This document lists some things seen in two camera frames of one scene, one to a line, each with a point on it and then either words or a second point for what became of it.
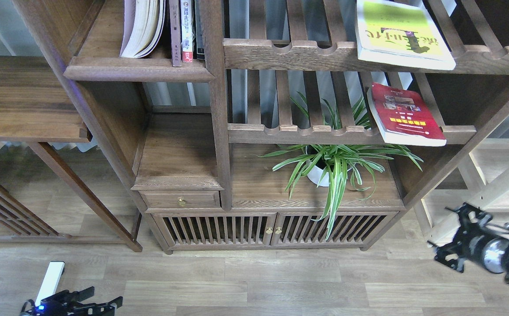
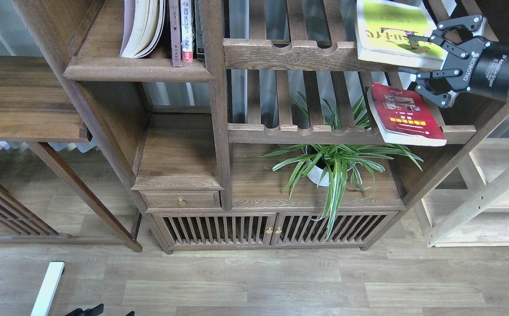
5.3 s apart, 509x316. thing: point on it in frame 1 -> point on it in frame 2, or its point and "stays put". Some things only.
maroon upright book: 175,16 stays put
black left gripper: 61,304 -> 95,311
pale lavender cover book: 144,21 stays put
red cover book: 405,117 stays put
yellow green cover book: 401,31 stays put
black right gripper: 492,250 -> 487,68
